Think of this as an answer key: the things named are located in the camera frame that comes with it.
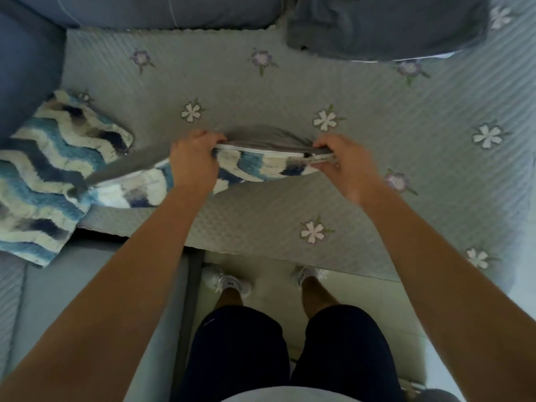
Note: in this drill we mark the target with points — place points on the grey round object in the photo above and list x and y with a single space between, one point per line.
431 394

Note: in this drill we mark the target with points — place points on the dark navy shorts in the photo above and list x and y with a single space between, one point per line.
339 355

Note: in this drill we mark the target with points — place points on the person's right hand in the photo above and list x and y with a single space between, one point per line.
349 171

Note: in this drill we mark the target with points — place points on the blue fabric sofa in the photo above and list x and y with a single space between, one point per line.
29 58

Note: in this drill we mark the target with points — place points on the person's left forearm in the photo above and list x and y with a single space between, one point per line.
109 297

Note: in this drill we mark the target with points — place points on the white shirt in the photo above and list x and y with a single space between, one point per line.
289 395

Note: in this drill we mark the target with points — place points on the person's right fingers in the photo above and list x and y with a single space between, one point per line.
325 143

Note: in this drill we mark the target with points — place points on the person's right leg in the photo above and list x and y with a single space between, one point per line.
318 297

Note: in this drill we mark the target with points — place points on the person's left leg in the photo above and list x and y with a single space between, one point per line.
229 297

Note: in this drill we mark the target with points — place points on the person's left fingers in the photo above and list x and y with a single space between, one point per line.
205 138

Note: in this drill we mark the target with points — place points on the person's leg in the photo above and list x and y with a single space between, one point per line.
229 297
318 297

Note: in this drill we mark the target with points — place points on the blue chevron cushion cover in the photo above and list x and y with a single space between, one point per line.
259 163

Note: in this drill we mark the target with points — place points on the white right shoe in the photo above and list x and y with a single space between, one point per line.
309 274

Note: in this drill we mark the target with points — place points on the person's right forearm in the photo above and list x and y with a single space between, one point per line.
452 297

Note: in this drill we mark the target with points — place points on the white left shoe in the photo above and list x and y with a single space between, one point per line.
224 281

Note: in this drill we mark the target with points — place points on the grey floral quilted sofa cover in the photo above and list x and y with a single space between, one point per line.
259 87

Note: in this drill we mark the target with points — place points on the dark grey pillow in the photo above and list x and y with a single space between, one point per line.
385 25

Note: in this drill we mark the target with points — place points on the white shoe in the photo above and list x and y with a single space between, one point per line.
309 274
224 281

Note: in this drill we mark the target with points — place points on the person's left hand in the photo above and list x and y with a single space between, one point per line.
190 165

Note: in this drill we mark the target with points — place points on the blue chevron cushion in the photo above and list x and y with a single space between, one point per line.
46 171

